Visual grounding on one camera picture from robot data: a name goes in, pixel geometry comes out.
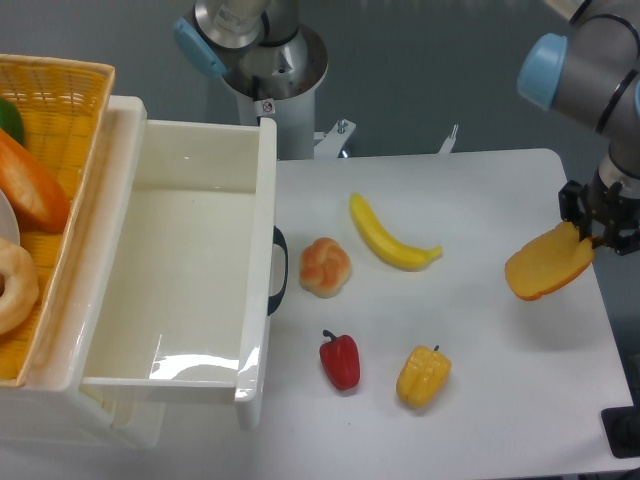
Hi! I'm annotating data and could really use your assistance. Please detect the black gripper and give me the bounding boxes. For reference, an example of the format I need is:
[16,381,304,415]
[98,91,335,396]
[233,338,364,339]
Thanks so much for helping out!
[558,180,639,256]

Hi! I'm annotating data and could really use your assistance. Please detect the orange bread slice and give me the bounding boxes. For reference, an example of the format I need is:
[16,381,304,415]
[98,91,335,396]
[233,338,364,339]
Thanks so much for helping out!
[504,222,595,301]

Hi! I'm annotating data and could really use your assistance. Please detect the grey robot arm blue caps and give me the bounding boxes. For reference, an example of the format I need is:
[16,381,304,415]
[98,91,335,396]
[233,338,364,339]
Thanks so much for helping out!
[173,1,639,255]

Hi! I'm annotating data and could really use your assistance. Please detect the knotted bread roll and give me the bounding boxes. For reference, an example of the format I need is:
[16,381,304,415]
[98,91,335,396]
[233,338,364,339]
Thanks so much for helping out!
[298,237,351,298]

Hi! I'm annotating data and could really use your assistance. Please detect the open white upper drawer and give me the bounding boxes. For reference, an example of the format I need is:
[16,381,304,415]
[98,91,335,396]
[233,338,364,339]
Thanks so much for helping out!
[85,119,277,430]

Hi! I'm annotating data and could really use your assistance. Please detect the white drawer cabinet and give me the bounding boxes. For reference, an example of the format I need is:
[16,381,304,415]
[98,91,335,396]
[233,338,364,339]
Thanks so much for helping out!
[1,96,165,448]

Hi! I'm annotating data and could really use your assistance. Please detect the black device at table edge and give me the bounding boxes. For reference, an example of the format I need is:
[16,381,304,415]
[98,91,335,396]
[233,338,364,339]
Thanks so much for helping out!
[601,406,640,459]

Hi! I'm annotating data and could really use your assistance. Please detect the yellow banana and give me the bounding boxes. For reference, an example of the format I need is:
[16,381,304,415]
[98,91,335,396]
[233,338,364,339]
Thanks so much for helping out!
[349,192,443,271]

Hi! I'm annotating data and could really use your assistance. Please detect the yellow bell pepper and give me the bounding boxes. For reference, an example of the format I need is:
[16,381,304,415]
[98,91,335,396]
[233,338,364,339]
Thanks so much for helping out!
[396,345,452,409]

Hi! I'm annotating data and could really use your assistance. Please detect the red bell pepper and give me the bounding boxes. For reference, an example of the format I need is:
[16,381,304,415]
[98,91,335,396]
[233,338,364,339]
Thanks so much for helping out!
[319,330,361,391]

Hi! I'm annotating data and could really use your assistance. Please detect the yellow woven basket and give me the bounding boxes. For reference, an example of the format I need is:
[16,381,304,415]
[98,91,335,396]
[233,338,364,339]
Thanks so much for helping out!
[1,54,115,388]

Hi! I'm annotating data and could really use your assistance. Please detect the orange baguette loaf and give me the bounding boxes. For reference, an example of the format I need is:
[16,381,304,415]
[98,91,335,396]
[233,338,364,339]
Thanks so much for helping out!
[1,130,71,233]

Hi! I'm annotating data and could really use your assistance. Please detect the beige bagel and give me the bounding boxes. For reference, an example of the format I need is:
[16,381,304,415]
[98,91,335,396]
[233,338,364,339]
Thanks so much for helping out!
[1,238,39,334]

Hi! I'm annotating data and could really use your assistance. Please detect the white plate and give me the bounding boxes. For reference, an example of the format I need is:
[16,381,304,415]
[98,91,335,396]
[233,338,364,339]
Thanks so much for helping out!
[0,191,21,245]

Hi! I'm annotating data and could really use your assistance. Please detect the green pepper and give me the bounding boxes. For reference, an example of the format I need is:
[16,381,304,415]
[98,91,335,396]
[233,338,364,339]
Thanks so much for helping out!
[0,98,25,146]

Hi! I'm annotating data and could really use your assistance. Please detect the white metal table bracket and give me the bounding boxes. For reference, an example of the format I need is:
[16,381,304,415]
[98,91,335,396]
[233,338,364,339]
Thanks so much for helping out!
[314,119,357,160]

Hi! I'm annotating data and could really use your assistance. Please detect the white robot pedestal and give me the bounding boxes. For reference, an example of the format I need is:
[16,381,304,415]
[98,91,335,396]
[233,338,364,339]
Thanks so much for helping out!
[223,25,328,160]

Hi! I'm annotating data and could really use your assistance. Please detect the black drawer handle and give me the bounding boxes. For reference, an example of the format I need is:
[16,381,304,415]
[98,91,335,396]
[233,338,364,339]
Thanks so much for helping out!
[267,226,289,316]

